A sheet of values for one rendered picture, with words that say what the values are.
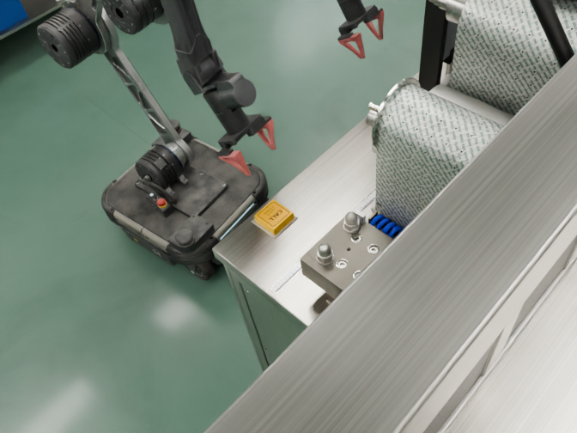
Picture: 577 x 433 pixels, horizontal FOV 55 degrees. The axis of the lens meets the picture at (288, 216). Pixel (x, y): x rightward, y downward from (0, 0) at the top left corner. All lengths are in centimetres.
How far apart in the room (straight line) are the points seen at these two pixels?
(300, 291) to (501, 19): 67
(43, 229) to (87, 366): 80
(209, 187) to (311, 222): 107
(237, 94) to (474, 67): 47
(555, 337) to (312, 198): 89
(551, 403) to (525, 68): 67
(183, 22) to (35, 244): 188
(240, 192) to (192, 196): 20
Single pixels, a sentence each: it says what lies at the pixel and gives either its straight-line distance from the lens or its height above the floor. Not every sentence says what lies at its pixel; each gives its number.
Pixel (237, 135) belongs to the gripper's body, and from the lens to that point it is 123.
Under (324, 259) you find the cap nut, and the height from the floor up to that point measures 105.
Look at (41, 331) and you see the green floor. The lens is 255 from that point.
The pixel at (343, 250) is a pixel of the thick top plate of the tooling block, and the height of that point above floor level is 103.
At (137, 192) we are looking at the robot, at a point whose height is 24.
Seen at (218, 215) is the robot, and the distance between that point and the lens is 227.
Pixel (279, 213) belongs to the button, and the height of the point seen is 92.
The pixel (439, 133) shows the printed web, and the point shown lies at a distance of 97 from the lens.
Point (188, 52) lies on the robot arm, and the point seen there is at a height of 133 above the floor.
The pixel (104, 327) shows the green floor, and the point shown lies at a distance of 243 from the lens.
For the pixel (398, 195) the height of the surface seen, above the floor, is 112.
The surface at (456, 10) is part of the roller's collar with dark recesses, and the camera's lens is 118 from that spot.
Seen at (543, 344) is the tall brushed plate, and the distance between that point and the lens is 60.
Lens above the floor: 196
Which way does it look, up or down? 51 degrees down
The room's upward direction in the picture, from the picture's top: 10 degrees counter-clockwise
